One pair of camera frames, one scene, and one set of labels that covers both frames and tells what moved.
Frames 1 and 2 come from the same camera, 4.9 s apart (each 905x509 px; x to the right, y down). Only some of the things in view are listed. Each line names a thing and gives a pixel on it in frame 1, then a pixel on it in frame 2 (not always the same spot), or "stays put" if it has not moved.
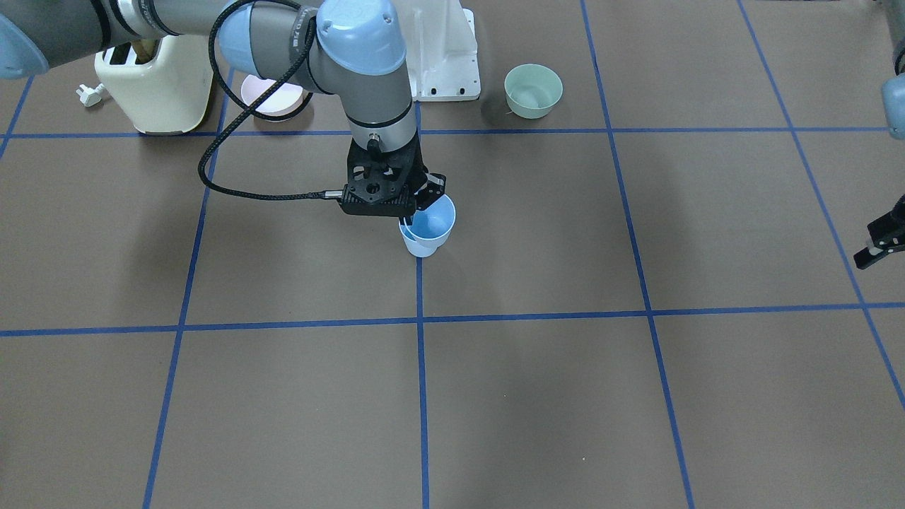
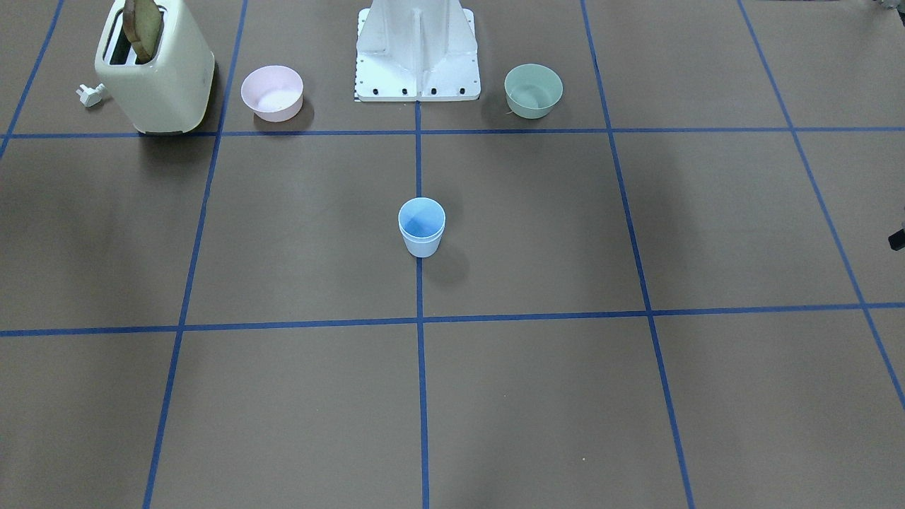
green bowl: x=532 y=90 stays put
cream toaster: x=169 y=94 stays put
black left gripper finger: x=886 y=235 -> x=897 y=240
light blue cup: x=421 y=247 stays put
